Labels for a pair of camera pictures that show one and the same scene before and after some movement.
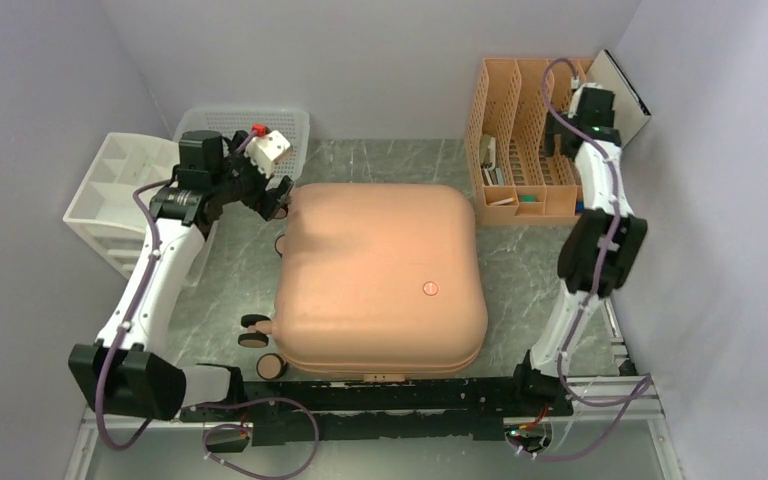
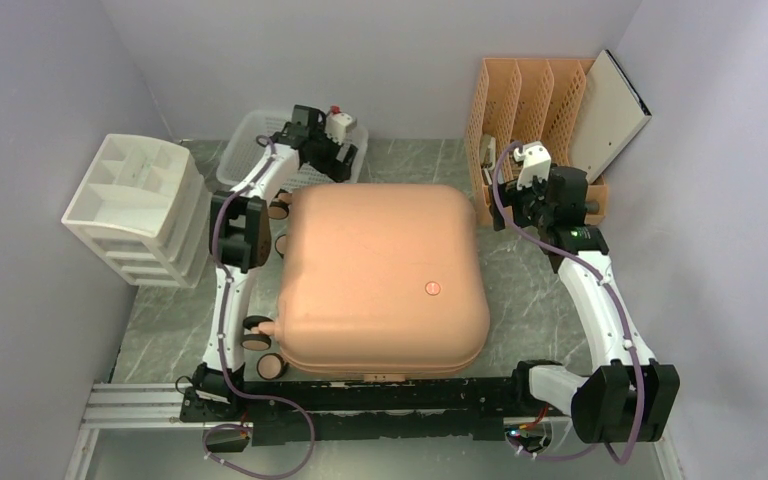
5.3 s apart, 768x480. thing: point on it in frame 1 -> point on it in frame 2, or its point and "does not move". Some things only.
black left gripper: [264, 203] -> [335, 169]
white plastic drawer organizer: [103, 208] does not move
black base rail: [434, 410] does not move
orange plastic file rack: [514, 181] does not move
